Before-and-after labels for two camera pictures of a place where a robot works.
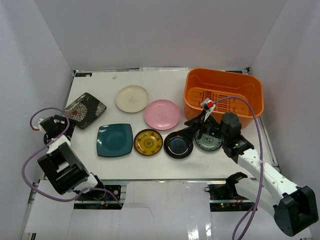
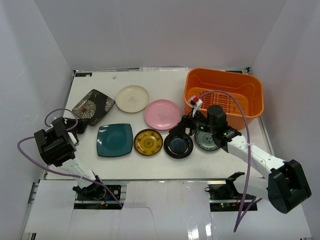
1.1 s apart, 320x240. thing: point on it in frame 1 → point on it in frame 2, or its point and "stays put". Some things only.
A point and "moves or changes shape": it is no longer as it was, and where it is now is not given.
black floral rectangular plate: [85, 110] moves or changes shape
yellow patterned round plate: [148, 142] stays put
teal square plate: [114, 140] stays put
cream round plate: [132, 98] stays put
